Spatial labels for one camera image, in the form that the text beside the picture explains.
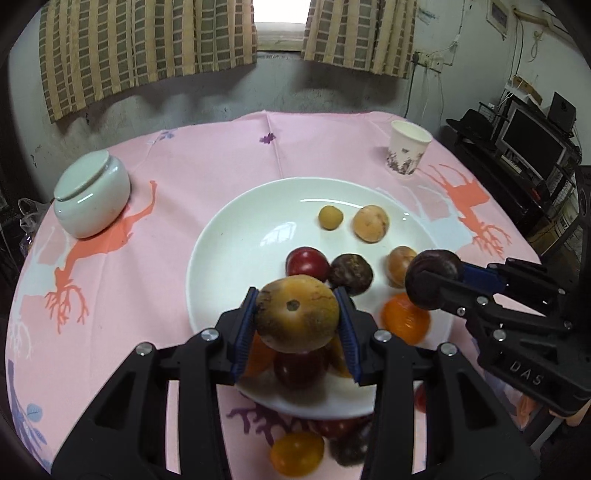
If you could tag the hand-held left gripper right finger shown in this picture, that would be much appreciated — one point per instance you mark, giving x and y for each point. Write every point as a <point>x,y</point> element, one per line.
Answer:
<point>346,332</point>

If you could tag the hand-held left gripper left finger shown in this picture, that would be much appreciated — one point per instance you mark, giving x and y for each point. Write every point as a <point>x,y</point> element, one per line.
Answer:
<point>244,332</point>

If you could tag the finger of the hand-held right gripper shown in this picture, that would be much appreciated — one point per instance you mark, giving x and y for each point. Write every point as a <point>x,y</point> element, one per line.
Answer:
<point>478,277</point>
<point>466,302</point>

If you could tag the orange tangerine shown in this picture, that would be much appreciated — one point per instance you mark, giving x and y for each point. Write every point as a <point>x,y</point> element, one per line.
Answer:
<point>404,321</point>
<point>261,357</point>

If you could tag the dark brown passion fruit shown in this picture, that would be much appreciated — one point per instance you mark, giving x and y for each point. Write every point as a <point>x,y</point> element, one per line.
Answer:
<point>348,450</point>
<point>351,272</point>
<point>434,261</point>

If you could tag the large tan passion fruit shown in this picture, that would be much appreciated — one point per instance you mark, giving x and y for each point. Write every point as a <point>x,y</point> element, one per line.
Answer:
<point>295,314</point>

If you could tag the large red plum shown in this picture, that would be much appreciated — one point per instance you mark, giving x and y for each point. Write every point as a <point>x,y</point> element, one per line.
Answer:
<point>300,369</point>

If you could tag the white oval plate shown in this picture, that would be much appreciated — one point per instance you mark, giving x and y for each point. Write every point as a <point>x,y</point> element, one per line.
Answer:
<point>240,240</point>

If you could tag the tan speckled longan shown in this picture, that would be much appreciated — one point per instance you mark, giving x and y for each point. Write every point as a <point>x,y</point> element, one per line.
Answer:
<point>371,224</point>

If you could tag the light brown passion fruit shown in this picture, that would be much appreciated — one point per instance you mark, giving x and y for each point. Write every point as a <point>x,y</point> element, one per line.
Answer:
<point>398,265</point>

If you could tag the black metal rack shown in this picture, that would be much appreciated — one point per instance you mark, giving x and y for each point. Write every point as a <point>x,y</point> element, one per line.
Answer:
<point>498,194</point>

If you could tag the small red plum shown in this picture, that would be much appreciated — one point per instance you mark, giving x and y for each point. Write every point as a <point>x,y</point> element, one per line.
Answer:
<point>419,398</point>

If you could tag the small tan longan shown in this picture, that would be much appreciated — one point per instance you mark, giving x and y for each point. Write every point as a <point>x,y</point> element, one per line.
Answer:
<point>330,217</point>

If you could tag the orange-yellow plum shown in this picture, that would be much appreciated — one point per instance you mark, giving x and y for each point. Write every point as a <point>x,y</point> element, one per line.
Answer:
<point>295,454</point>

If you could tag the computer monitor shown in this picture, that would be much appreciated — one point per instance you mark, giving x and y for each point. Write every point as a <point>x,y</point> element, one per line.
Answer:
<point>531,143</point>

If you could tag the printed paper cup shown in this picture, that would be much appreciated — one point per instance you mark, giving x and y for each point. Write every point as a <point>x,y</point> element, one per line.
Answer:
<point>406,147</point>

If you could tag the black speaker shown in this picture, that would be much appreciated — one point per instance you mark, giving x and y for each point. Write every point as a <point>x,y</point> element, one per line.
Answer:
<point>562,110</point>

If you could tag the pink printed tablecloth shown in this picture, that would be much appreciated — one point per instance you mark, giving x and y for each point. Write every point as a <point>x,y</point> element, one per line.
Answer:
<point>161,161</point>

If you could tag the small cardboard box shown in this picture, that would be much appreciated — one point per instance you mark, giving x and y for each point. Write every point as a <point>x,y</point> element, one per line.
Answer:
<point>526,87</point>

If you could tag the white lidded ceramic jar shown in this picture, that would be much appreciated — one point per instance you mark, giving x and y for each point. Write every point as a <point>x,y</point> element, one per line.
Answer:
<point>92,194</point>

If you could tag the plastic bag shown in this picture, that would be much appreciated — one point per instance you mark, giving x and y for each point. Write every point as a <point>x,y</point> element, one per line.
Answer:
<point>30,217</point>

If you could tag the narrow checked curtain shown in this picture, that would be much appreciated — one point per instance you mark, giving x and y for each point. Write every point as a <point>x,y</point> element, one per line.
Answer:
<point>360,32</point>

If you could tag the wide checked curtain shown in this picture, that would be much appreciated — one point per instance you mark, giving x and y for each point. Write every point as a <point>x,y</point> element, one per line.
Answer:
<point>138,41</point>

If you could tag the window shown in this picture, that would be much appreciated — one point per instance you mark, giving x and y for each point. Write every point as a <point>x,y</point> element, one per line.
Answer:
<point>279,18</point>

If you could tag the wall socket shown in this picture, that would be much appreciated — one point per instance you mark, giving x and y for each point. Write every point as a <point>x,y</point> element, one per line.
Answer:
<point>429,61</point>

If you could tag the wall meter box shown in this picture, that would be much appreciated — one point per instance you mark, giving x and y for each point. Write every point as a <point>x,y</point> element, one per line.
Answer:
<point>497,16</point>

